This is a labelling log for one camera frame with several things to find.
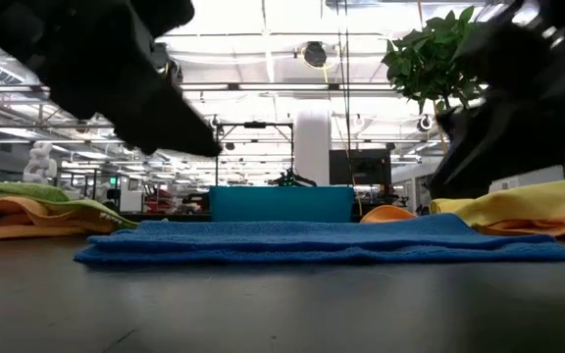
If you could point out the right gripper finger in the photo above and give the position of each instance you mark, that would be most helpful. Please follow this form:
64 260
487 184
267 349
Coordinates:
518 137
464 120

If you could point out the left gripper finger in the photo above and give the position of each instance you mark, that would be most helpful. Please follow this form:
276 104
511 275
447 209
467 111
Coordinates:
169 127

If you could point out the yellow microfiber towel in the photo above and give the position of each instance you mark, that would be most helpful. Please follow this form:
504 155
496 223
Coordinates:
532 198

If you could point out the green microfiber towel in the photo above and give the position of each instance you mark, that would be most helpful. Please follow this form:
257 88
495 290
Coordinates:
91 211

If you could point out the orange microfiber towel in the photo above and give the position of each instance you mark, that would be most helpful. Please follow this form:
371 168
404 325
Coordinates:
388 215
13 218

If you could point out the blue microfiber towel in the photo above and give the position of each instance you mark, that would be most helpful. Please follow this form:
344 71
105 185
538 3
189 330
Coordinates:
322 240

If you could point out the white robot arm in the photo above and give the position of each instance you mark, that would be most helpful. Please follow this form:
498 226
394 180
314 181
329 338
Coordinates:
39 164

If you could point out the small black robot arm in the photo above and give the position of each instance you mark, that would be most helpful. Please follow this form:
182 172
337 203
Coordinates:
292 180

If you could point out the black plant pot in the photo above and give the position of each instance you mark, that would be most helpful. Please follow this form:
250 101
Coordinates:
481 193

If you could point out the green leafy plant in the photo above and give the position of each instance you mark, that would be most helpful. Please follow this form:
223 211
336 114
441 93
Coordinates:
425 59

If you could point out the red cart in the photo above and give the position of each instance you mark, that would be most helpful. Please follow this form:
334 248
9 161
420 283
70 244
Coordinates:
157 201

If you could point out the black cabinet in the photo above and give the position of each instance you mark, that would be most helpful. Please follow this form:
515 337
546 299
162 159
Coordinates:
361 166

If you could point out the teal plastic bin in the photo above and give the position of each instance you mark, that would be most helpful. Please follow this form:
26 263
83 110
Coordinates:
282 203

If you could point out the white round pillar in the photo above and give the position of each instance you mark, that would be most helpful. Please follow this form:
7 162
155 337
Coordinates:
312 147

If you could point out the black frame rig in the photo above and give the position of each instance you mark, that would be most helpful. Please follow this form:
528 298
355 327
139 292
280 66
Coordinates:
254 125

